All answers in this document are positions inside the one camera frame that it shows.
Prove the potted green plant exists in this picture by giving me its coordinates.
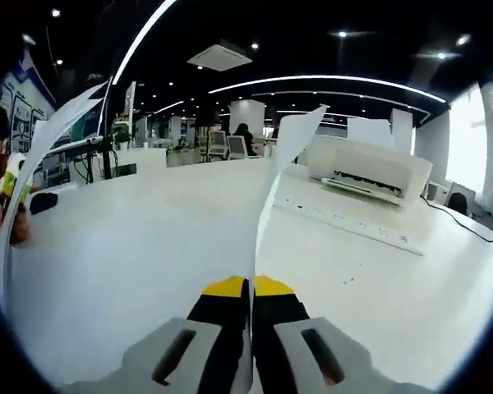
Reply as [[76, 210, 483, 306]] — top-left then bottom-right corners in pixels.
[[111, 119, 134, 151]]

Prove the ceiling air conditioner unit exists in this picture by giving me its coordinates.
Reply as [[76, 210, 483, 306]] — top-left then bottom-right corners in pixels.
[[187, 39, 254, 73]]

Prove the ceiling light strip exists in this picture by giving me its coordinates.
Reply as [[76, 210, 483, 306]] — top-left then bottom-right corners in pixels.
[[208, 74, 447, 104]]

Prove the black power cable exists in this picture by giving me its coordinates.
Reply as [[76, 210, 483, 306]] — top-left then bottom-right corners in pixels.
[[418, 195, 493, 260]]

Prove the printer feed paper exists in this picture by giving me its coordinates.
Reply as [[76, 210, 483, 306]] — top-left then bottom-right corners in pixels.
[[347, 117, 396, 149]]

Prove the black office chair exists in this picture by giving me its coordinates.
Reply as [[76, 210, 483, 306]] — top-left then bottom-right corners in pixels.
[[447, 191, 470, 215]]

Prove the long curved ceiling light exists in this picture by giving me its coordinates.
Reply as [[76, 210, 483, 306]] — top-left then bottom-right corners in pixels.
[[113, 0, 178, 85]]

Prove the white table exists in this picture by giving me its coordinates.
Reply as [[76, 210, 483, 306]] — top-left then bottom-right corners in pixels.
[[0, 158, 493, 391]]

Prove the single white paper sheet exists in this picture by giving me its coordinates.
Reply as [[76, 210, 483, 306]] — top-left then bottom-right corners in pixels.
[[246, 103, 329, 394]]

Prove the small dark object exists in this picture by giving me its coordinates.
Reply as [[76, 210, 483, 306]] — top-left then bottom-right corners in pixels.
[[29, 191, 60, 216]]

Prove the white office chair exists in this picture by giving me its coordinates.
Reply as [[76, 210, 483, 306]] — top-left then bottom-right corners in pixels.
[[226, 135, 249, 161]]

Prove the white printer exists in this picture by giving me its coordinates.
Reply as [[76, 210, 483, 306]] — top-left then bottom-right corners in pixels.
[[306, 135, 435, 208]]

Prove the blue white wall poster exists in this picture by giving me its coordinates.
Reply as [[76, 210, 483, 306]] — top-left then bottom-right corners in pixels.
[[0, 48, 59, 153]]

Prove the person's left hand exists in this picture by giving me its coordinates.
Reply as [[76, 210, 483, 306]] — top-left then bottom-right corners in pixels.
[[0, 192, 33, 247]]

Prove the table socket strip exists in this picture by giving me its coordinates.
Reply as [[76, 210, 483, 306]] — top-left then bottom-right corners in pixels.
[[273, 195, 426, 257]]

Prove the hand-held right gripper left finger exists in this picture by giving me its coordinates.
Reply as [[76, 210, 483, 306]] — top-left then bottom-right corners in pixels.
[[59, 275, 250, 394]]

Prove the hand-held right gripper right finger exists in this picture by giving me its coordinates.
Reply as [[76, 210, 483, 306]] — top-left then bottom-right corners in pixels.
[[252, 274, 421, 394]]

